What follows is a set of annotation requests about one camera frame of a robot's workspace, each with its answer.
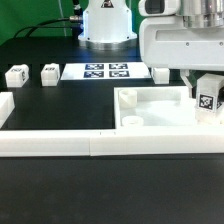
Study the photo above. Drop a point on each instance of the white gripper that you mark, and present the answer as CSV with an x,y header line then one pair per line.
x,y
166,43

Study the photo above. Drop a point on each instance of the white square tabletop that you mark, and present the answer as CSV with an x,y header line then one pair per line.
x,y
141,107

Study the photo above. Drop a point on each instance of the white sheet with markers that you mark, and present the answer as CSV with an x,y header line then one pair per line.
x,y
98,71

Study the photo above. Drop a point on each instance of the white front fence bar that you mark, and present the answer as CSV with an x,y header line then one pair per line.
x,y
146,141

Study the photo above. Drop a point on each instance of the white left fence block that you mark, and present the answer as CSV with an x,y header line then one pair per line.
x,y
6,106

